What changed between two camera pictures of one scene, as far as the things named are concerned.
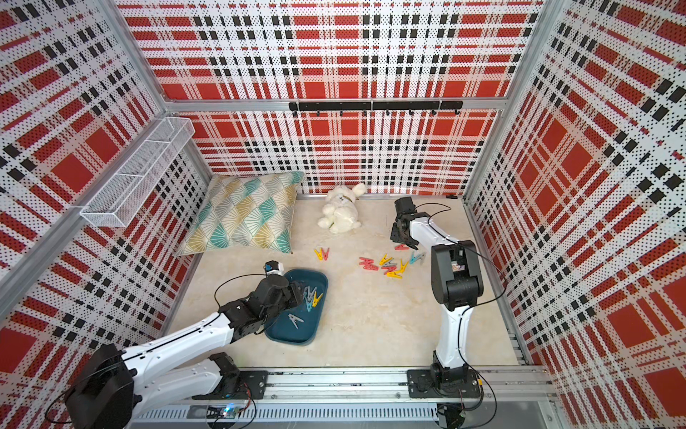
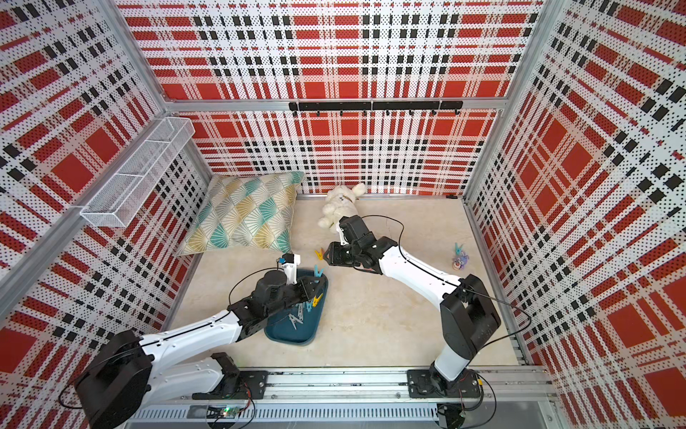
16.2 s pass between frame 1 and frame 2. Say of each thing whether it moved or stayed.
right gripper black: moved
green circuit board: stayed
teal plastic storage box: stayed
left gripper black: moved
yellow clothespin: stayed
